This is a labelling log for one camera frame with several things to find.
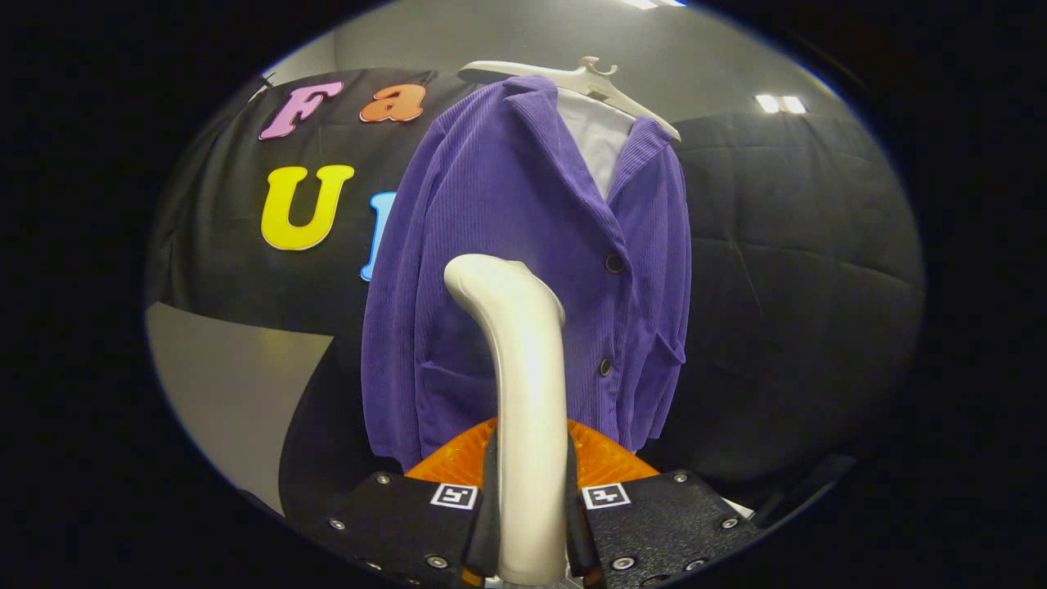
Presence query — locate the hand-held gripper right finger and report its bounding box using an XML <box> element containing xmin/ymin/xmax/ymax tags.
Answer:
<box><xmin>564</xmin><ymin>419</ymin><xmax>766</xmax><ymax>589</ymax></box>

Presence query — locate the white garment steamer head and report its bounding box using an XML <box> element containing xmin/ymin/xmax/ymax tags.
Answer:
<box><xmin>443</xmin><ymin>254</ymin><xmax>569</xmax><ymax>586</ymax></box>

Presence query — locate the white padded garment form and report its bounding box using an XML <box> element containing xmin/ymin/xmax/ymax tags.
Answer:
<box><xmin>556</xmin><ymin>88</ymin><xmax>637</xmax><ymax>201</ymax></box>

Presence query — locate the black backdrop cloth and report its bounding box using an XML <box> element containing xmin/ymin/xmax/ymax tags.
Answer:
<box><xmin>146</xmin><ymin>67</ymin><xmax>927</xmax><ymax>524</ymax></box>

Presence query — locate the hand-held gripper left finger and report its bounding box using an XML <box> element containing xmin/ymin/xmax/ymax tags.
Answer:
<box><xmin>304</xmin><ymin>419</ymin><xmax>501</xmax><ymax>589</ymax></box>

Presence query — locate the white plastic clothes hanger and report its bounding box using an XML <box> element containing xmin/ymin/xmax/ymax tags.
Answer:
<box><xmin>458</xmin><ymin>56</ymin><xmax>682</xmax><ymax>142</ymax></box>

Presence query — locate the grey drawer cabinet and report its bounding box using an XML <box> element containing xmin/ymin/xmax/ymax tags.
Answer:
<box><xmin>146</xmin><ymin>301</ymin><xmax>335</xmax><ymax>518</ymax></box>

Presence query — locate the purple corduroy jacket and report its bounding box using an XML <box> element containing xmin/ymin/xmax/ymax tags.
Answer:
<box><xmin>361</xmin><ymin>75</ymin><xmax>693</xmax><ymax>473</ymax></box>

